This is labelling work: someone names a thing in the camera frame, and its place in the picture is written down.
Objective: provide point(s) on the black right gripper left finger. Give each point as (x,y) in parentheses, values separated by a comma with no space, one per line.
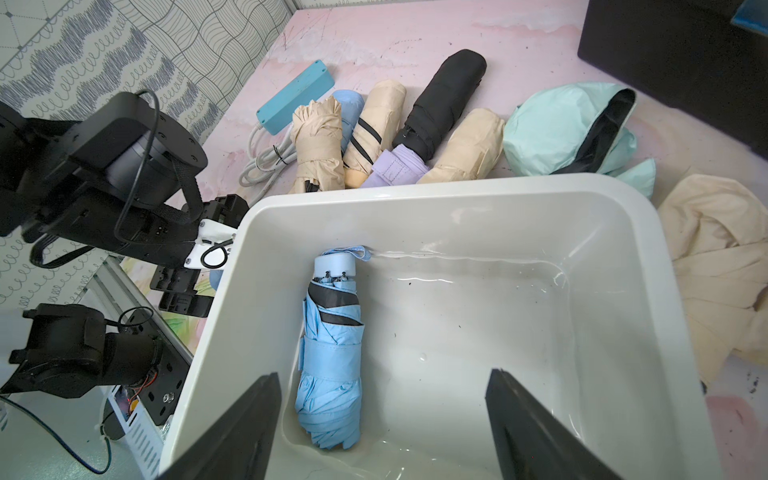
(238,445)

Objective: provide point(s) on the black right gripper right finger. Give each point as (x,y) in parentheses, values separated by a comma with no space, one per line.
(530,442)

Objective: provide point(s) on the beige umbrella wooden handle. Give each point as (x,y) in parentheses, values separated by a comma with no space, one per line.
(317,135)

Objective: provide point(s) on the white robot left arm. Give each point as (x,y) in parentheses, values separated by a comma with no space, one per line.
(123,181)

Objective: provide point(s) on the white plastic storage box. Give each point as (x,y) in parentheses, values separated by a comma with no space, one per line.
(565,282)

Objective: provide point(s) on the beige crumpled umbrella cover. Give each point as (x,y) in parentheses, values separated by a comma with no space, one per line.
(716,232)

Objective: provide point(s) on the beige umbrella right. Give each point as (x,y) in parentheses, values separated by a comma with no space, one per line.
(472,150)

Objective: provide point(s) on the lavender folded umbrella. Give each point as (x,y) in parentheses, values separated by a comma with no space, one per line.
(399,166)

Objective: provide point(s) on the mint green folded umbrella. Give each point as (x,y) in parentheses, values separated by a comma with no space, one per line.
(577,128)

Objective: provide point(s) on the black folded umbrella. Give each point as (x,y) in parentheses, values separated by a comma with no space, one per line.
(441,104)

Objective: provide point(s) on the small light blue umbrella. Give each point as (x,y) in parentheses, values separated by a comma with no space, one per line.
(352,104)

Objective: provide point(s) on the yellow black tool box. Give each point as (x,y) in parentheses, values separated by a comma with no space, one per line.
(705,58)

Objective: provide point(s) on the teal power strip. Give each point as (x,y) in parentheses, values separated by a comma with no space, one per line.
(310,85)

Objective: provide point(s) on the aluminium rail with mounts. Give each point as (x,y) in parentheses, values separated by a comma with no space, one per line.
(91,369)

